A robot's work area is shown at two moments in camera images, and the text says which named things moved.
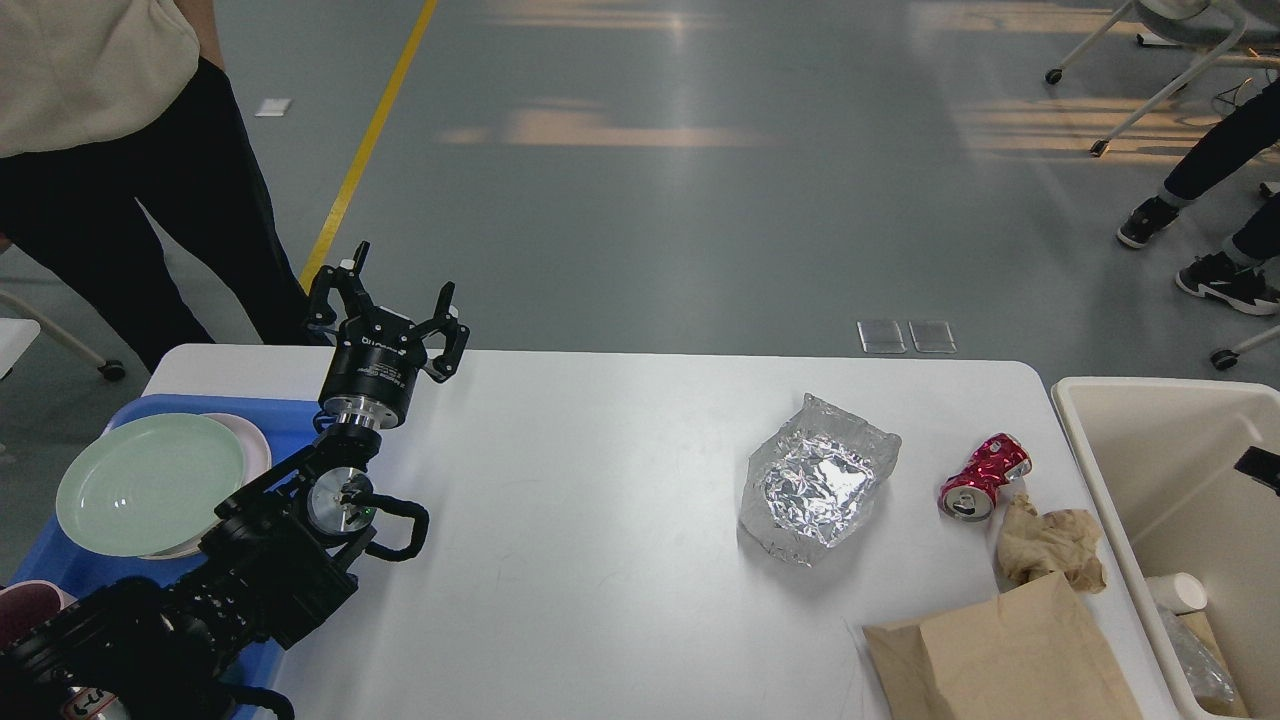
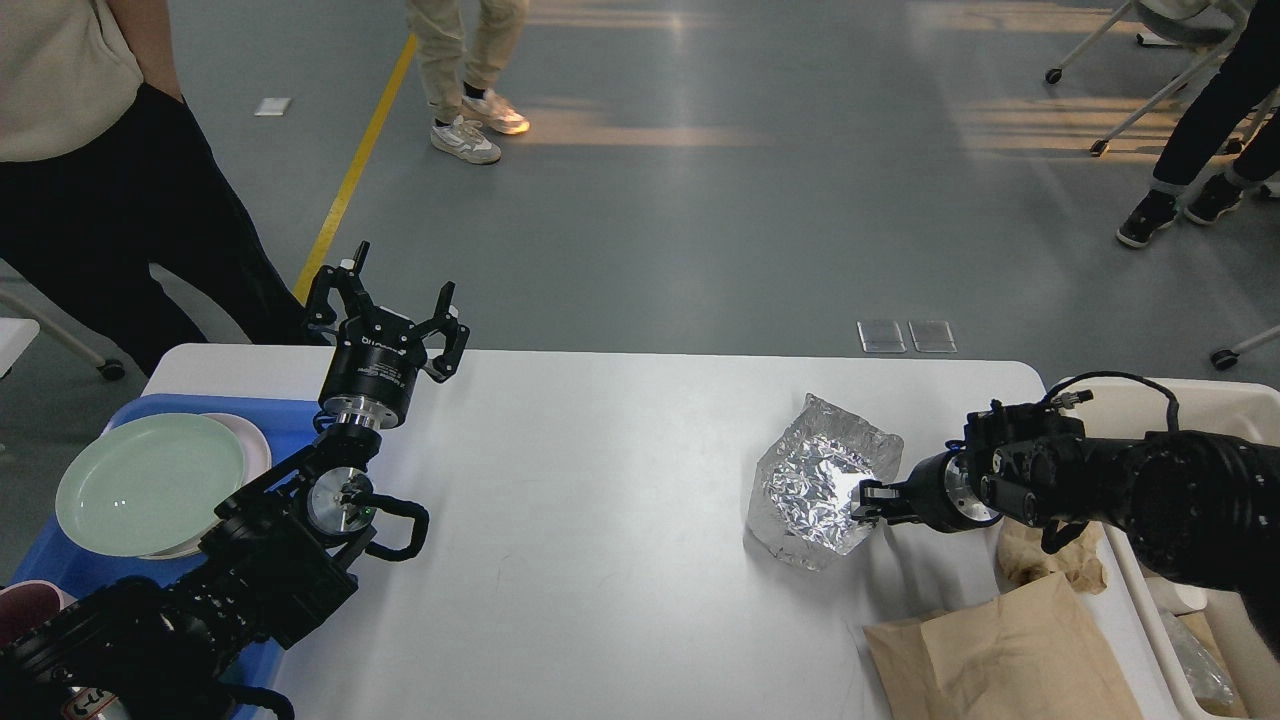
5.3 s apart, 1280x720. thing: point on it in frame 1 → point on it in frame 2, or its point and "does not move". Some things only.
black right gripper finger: (1261, 465) → (874, 492)
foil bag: (808, 486) does not move
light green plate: (151, 485) does not move
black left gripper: (380, 353) does not move
